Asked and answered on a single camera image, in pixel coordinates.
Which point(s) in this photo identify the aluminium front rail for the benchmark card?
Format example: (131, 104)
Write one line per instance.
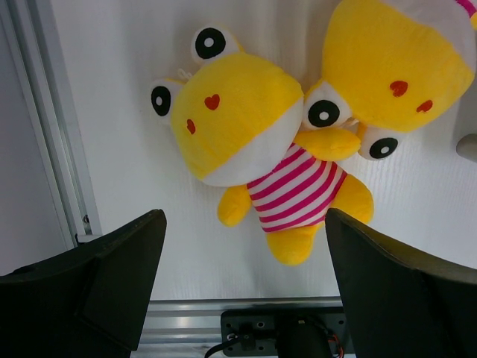
(191, 328)

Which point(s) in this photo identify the white two-tier shelf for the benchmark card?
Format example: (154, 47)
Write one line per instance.
(467, 147)

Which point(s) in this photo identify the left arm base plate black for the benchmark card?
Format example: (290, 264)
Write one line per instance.
(284, 332)

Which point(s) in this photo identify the yellow plush centre left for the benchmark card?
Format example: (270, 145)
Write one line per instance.
(244, 124)

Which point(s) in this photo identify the aluminium left side rail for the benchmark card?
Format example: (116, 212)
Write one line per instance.
(34, 42)

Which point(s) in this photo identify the yellow plush striped top left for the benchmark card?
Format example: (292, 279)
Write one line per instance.
(393, 67)

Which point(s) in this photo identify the aluminium rail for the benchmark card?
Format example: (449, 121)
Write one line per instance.
(34, 42)
(191, 328)

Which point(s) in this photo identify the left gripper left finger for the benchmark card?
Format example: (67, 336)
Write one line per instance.
(90, 301)

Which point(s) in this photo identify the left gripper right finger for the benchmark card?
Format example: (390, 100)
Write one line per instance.
(400, 301)

